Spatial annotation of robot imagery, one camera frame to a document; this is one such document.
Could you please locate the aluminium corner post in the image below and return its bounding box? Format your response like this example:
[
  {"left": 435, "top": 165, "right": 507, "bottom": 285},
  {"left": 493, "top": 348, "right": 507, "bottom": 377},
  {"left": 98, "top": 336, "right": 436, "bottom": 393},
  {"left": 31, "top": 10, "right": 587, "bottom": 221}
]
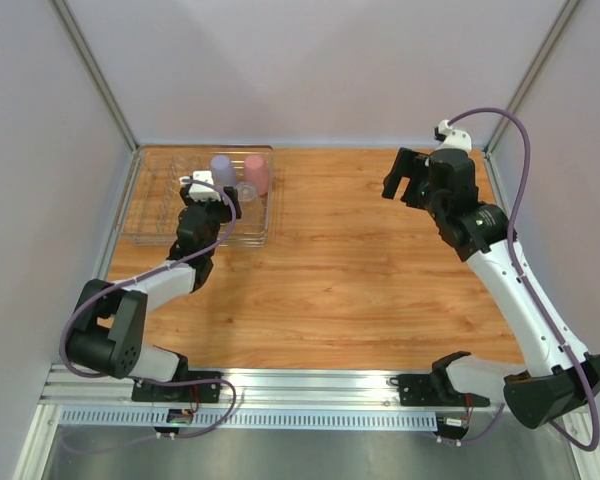
[
  {"left": 484, "top": 0, "right": 584, "bottom": 154},
  {"left": 49, "top": 0, "right": 139, "bottom": 151}
]

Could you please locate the clear glass tumbler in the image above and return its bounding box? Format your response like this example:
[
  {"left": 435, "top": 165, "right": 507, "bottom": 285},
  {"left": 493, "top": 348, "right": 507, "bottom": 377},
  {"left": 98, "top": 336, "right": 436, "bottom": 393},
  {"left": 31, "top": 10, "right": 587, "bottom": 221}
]
[{"left": 236, "top": 182, "right": 266, "bottom": 225}]

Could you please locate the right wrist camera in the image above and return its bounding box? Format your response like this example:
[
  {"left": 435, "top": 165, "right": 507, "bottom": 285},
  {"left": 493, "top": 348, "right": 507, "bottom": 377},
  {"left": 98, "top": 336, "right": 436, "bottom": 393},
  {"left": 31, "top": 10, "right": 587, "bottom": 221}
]
[{"left": 434, "top": 120, "right": 473, "bottom": 153}]

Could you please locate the right aluminium corner post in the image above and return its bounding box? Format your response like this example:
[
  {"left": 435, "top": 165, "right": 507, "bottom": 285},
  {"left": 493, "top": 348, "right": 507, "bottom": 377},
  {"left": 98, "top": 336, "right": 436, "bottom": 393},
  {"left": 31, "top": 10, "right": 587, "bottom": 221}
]
[{"left": 484, "top": 0, "right": 584, "bottom": 154}]

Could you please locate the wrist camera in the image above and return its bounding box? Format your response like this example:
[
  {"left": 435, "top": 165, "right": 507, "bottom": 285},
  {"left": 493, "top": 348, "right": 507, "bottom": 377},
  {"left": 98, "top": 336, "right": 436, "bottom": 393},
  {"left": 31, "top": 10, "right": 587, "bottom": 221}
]
[
  {"left": 179, "top": 170, "right": 221, "bottom": 204},
  {"left": 434, "top": 120, "right": 473, "bottom": 153}
]

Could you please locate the clear wire dish rack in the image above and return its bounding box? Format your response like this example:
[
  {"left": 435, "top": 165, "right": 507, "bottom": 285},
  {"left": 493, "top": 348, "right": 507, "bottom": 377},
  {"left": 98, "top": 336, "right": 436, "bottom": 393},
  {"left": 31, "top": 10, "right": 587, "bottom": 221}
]
[{"left": 118, "top": 145, "right": 274, "bottom": 247}]

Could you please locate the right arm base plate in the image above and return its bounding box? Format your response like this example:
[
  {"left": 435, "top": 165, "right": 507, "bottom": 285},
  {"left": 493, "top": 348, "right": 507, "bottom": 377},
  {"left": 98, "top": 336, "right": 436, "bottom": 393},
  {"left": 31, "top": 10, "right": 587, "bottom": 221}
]
[{"left": 389, "top": 373, "right": 491, "bottom": 408}]

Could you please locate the pink plastic cup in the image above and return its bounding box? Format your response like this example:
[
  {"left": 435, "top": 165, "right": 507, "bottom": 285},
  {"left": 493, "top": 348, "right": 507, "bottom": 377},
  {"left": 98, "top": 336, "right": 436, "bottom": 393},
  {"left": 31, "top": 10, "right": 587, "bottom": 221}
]
[{"left": 243, "top": 155, "right": 270, "bottom": 196}]

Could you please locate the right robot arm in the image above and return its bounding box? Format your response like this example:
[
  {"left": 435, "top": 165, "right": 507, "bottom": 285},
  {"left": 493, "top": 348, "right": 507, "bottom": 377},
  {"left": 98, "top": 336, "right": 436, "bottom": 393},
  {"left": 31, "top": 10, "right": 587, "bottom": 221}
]
[{"left": 382, "top": 148, "right": 600, "bottom": 429}]

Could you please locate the slotted cable duct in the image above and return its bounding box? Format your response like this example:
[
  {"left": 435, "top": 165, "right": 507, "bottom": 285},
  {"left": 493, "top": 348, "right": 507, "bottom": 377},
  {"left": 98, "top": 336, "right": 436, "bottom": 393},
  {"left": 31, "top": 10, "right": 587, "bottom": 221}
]
[{"left": 58, "top": 406, "right": 438, "bottom": 432}]

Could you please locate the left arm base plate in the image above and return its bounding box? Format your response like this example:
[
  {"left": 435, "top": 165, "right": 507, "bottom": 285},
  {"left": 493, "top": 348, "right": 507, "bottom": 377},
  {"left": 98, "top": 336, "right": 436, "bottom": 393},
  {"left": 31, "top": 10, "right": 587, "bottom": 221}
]
[{"left": 131, "top": 370, "right": 222, "bottom": 404}]

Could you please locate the left aluminium corner post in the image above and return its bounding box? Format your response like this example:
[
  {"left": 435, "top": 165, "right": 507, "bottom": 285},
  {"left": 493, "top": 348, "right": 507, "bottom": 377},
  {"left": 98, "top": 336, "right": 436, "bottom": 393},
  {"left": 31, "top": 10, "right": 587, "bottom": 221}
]
[{"left": 49, "top": 0, "right": 139, "bottom": 151}]

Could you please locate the purple plastic cup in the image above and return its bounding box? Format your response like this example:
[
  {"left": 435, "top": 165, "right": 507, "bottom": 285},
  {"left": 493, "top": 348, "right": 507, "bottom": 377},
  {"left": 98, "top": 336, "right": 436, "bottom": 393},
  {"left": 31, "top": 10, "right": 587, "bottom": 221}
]
[{"left": 210, "top": 155, "right": 238, "bottom": 187}]

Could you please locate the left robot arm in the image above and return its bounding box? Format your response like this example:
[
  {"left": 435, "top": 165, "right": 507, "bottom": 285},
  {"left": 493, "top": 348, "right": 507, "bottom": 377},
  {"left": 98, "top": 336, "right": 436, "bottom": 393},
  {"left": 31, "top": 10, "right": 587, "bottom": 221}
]
[{"left": 59, "top": 178, "right": 242, "bottom": 401}]

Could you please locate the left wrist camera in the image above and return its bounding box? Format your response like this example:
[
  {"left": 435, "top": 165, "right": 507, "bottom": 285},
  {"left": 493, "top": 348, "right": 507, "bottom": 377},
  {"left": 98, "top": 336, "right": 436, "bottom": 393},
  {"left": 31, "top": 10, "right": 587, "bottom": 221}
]
[{"left": 179, "top": 170, "right": 221, "bottom": 204}]

